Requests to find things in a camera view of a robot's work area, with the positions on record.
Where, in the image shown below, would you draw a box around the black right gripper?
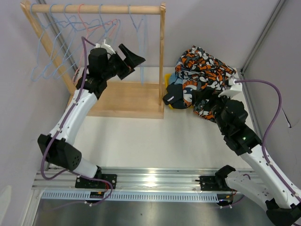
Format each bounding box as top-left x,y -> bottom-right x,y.
191,86 -> 235,133

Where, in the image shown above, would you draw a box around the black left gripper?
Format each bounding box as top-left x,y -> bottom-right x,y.
102,44 -> 145,81

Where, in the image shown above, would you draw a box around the blue hanger of camo shorts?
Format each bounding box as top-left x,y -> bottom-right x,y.
127,4 -> 148,87

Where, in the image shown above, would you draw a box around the black orange camo shorts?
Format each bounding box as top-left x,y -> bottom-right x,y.
181,46 -> 237,122

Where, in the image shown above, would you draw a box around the blue orange patterned shorts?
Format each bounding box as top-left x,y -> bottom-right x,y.
175,56 -> 199,108

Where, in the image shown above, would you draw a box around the blue hanger of patterned shorts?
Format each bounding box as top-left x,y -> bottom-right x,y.
87,4 -> 121,46

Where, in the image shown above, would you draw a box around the pink wire hanger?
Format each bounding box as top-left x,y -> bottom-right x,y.
72,4 -> 119,84

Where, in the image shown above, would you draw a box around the dark grey shorts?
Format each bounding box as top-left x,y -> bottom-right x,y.
162,82 -> 190,109

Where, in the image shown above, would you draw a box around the blue hanger of dark shorts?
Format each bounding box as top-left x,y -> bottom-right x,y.
53,4 -> 103,82

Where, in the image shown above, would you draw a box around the blue hanger of orange shorts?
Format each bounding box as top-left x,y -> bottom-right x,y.
46,11 -> 78,79

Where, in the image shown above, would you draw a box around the light blue shorts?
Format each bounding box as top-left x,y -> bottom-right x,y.
168,73 -> 183,85

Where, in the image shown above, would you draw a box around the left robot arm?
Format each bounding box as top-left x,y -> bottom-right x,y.
38,44 -> 145,188

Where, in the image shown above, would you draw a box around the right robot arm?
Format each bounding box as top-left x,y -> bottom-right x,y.
192,89 -> 301,226

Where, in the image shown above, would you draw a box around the empty light blue hanger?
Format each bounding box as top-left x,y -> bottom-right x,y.
30,3 -> 61,82

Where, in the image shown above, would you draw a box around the yellow plastic tray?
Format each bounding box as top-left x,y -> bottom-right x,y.
163,73 -> 176,109

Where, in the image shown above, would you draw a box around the wooden clothes rack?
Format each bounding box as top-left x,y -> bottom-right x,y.
20,0 -> 166,119

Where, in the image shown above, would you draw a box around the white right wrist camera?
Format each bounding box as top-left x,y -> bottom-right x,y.
218,78 -> 242,99

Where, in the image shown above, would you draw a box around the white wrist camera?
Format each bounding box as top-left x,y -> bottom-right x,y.
95,39 -> 115,55
218,78 -> 242,99

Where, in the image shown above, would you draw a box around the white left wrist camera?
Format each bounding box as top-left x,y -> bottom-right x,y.
95,39 -> 115,55

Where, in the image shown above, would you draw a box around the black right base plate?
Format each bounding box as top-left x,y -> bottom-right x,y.
195,176 -> 231,192

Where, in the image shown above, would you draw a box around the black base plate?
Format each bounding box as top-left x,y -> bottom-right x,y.
75,174 -> 117,189
195,176 -> 231,192

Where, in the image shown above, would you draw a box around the aluminium mounting rail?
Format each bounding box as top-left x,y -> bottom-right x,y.
32,168 -> 242,203

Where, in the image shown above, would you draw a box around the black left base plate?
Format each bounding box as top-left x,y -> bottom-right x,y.
75,174 -> 117,189

